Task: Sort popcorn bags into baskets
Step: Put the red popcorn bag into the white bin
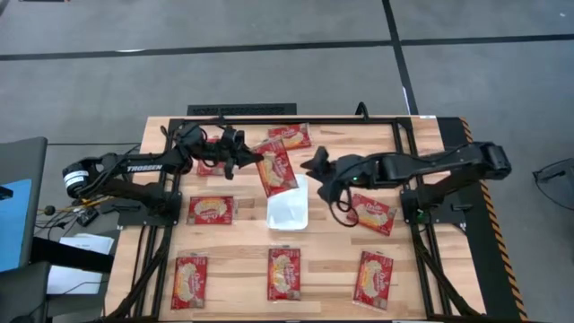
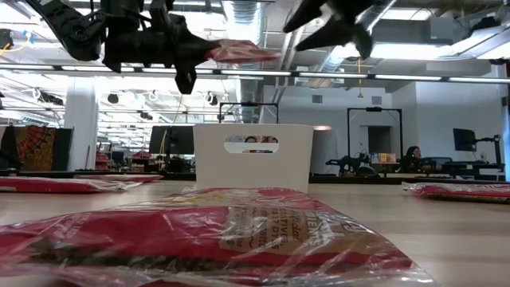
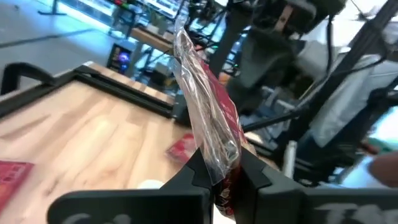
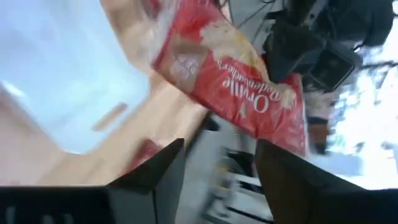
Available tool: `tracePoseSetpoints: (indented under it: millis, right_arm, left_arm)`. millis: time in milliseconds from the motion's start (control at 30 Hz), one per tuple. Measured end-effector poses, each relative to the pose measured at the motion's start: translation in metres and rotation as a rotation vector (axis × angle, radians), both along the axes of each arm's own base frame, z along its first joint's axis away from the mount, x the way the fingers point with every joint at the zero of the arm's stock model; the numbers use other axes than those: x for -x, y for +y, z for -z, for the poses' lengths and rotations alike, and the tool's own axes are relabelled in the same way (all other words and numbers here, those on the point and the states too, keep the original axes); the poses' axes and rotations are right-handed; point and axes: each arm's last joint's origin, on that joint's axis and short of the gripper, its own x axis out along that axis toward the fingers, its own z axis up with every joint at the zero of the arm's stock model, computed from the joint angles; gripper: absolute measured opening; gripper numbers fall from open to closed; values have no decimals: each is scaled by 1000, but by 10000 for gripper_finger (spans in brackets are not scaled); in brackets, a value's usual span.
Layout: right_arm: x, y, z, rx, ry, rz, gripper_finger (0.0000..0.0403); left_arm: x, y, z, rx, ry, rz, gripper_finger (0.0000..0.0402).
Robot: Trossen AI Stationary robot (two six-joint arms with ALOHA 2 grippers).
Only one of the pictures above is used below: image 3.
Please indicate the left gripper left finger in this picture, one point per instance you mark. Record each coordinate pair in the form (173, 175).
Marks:
(140, 205)

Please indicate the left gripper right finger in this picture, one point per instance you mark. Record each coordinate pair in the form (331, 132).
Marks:
(295, 205)

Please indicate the white plastic basket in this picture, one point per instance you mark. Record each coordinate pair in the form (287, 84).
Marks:
(150, 184)

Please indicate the red popcorn bag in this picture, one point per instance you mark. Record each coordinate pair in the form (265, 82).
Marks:
(12, 180)
(214, 124)
(182, 149)

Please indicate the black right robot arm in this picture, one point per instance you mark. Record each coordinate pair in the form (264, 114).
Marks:
(264, 62)

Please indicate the person's hand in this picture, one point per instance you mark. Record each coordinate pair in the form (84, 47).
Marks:
(385, 169)

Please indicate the computer tower with lights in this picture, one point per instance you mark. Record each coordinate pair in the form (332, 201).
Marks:
(119, 59)

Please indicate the wooden desk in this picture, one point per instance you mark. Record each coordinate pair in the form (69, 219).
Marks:
(152, 39)

